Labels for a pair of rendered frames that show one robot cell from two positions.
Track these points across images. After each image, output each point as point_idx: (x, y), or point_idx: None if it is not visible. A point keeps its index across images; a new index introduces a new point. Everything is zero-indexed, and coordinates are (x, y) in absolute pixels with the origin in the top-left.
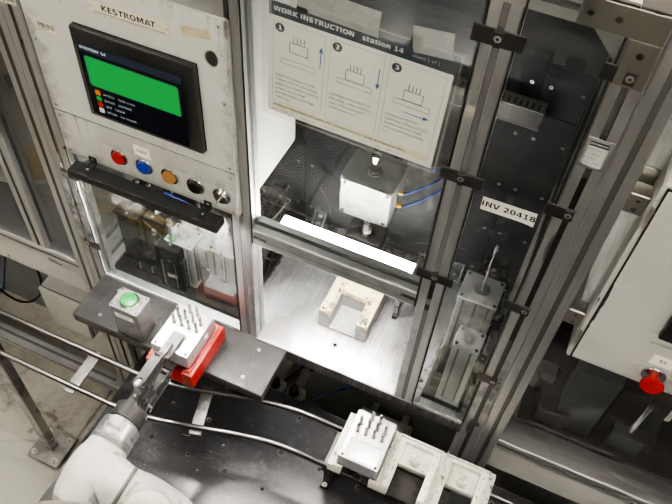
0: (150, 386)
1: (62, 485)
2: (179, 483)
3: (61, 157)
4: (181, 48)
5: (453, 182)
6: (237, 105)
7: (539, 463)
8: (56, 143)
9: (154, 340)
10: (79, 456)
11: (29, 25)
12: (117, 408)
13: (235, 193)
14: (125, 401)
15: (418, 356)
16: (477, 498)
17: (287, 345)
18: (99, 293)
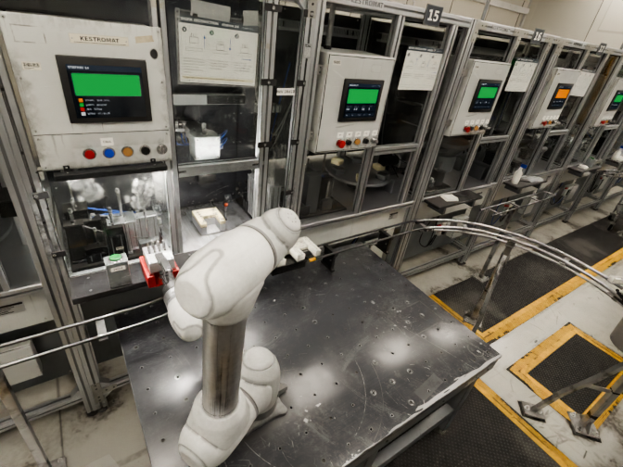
0: (171, 273)
1: (184, 320)
2: (198, 339)
3: (32, 183)
4: (135, 52)
5: (266, 86)
6: (167, 82)
7: (312, 227)
8: (28, 172)
9: (149, 262)
10: (178, 307)
11: (15, 69)
12: (169, 287)
13: (170, 143)
14: (169, 283)
15: (262, 200)
16: (310, 244)
17: (198, 246)
18: (77, 284)
